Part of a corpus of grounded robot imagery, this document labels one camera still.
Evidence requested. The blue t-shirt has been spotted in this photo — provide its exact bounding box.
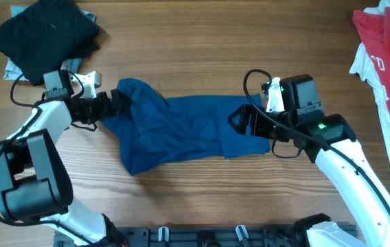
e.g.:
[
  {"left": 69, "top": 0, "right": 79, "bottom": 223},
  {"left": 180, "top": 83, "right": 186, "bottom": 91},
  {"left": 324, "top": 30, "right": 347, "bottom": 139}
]
[{"left": 102, "top": 78, "right": 271, "bottom": 176}]

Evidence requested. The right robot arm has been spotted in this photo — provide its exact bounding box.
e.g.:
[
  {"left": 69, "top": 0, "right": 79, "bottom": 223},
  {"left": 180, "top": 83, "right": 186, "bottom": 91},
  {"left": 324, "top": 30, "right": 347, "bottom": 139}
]
[{"left": 228, "top": 75, "right": 390, "bottom": 246}]

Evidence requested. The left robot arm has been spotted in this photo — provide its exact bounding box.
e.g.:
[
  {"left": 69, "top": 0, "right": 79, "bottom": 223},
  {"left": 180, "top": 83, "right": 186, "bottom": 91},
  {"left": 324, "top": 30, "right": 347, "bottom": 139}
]
[{"left": 0, "top": 89, "right": 132, "bottom": 246}]

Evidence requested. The folded black garment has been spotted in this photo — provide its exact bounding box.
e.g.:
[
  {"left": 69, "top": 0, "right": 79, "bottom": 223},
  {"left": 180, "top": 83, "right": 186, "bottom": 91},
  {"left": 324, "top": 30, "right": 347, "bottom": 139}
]
[{"left": 0, "top": 0, "right": 100, "bottom": 86}]

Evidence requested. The folded grey patterned cloth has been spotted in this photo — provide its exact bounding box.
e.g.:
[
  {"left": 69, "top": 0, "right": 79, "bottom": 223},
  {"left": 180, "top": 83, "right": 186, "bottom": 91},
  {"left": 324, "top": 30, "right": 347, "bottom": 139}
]
[{"left": 3, "top": 5, "right": 96, "bottom": 80}]

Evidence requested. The white t-shirt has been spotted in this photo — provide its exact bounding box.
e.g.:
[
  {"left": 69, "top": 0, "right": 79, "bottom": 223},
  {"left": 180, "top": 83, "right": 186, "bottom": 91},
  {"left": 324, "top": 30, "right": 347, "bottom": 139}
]
[{"left": 349, "top": 1, "right": 390, "bottom": 162}]

